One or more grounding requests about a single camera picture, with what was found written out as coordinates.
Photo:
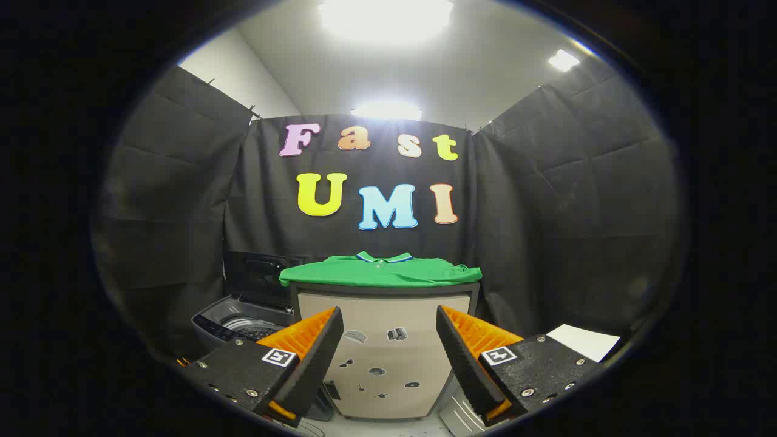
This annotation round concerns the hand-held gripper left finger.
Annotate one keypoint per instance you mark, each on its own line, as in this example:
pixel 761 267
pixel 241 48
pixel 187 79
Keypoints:
pixel 315 358

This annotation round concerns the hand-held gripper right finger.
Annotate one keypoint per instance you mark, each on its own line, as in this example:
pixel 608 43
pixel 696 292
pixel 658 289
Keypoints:
pixel 464 358

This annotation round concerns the grey washing machine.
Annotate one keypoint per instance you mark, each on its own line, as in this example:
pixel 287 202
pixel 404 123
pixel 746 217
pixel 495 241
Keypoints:
pixel 234 325

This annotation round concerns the green polo shirt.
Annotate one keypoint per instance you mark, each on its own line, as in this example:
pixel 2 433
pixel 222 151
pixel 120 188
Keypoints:
pixel 379 273

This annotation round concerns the grey ribbed panel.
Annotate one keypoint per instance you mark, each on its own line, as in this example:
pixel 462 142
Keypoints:
pixel 458 417

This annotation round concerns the beige cabinet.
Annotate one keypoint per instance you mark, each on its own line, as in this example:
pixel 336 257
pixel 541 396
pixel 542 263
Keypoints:
pixel 388 370

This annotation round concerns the white paper sheet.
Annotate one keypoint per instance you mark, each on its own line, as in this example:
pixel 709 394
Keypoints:
pixel 586 341

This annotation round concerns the large ceiling light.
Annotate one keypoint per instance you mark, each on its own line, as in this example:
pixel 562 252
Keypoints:
pixel 385 18

